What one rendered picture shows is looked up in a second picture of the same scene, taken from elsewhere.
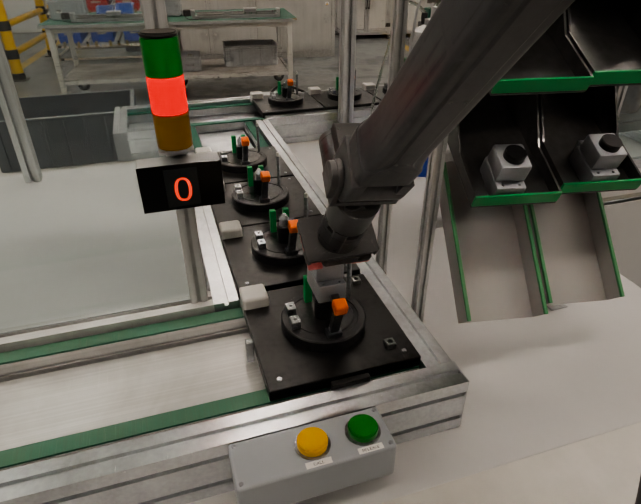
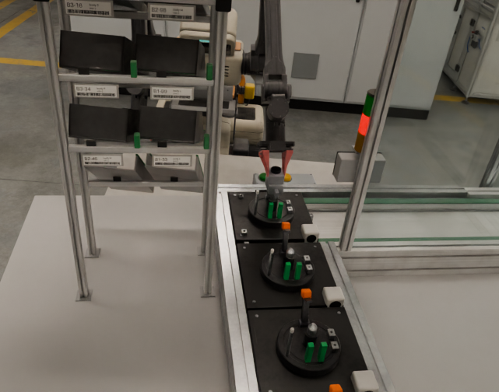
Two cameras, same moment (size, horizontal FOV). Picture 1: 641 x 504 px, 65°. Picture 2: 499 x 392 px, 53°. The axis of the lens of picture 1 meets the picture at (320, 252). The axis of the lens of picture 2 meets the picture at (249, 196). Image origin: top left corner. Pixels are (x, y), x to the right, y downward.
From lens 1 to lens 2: 1.91 m
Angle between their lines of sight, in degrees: 114
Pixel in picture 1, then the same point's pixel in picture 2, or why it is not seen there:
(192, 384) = (337, 223)
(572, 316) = not seen: hidden behind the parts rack
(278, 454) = (297, 178)
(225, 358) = (322, 232)
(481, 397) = (190, 215)
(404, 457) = not seen: hidden behind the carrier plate
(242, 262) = (319, 264)
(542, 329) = (121, 239)
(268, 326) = (300, 218)
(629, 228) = not seen: outside the picture
